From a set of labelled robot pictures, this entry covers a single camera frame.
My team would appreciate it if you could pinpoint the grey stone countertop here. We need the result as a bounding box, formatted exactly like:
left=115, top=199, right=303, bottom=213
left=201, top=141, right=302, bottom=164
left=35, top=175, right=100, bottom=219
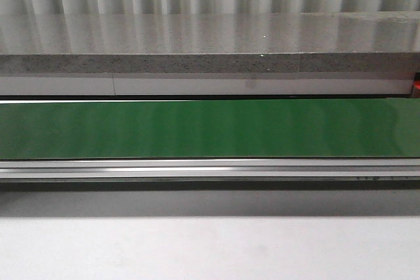
left=0, top=10, right=420, bottom=97

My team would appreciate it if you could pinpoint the red object at right edge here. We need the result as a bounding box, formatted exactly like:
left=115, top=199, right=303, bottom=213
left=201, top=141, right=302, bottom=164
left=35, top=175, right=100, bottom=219
left=411, top=73, right=420, bottom=98

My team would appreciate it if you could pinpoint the aluminium conveyor front rail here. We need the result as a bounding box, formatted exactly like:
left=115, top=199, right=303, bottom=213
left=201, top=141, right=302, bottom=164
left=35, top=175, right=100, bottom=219
left=1, top=158, right=419, bottom=191

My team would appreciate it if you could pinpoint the green conveyor belt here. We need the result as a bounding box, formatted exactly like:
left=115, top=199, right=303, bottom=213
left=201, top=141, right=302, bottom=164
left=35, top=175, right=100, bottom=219
left=1, top=98, right=419, bottom=160

